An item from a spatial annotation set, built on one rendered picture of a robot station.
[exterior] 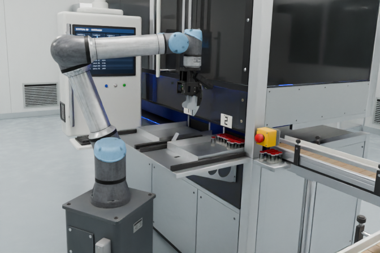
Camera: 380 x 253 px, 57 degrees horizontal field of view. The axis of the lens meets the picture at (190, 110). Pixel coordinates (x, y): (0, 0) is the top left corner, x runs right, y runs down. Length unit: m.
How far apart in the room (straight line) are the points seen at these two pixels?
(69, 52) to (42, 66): 5.55
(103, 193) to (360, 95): 1.54
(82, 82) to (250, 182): 0.87
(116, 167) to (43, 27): 5.63
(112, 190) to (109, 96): 1.05
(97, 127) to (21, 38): 5.39
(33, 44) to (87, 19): 4.58
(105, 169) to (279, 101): 0.85
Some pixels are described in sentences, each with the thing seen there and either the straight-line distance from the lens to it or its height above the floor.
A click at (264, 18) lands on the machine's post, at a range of 1.57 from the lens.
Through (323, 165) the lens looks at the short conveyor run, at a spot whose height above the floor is 0.92.
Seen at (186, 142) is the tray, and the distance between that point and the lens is 1.78.
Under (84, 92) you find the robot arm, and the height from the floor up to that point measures 1.20.
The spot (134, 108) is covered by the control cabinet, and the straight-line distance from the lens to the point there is 2.37.
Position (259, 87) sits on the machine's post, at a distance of 1.58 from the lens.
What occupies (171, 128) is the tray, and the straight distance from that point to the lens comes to 2.12.
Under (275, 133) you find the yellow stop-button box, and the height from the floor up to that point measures 1.02.
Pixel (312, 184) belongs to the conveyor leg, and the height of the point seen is 0.80.
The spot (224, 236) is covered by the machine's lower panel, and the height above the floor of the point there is 0.41.
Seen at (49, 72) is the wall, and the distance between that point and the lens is 6.85.
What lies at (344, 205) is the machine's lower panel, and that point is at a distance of 2.40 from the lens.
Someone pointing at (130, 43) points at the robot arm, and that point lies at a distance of 1.27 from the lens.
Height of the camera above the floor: 1.40
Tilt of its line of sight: 11 degrees down
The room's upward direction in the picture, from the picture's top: 2 degrees clockwise
